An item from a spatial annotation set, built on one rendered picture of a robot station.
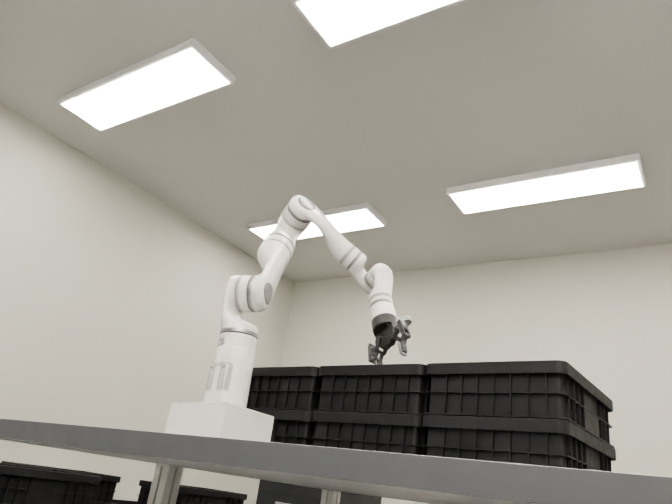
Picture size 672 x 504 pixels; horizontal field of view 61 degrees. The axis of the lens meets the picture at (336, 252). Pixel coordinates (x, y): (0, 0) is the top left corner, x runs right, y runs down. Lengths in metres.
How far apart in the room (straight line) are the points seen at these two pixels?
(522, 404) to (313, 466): 0.50
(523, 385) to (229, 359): 0.64
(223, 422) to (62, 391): 3.33
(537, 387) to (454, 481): 0.49
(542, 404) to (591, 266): 4.01
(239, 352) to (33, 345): 3.15
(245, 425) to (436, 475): 0.65
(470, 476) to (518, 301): 4.48
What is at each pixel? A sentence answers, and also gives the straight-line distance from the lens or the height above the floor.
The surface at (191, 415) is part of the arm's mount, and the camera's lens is 1.33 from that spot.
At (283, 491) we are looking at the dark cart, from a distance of 3.31.
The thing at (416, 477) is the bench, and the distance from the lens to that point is 0.76.
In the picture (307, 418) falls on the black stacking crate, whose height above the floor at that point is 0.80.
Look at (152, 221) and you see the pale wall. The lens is 5.07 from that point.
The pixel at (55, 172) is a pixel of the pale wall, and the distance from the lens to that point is 4.64.
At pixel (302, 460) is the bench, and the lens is 0.85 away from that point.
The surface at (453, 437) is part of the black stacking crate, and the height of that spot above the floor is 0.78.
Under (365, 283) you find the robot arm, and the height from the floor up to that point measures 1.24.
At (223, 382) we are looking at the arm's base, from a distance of 1.33.
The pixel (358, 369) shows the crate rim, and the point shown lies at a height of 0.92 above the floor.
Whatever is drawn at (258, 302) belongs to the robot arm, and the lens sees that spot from 1.39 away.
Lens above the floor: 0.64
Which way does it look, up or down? 23 degrees up
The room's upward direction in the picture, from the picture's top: 8 degrees clockwise
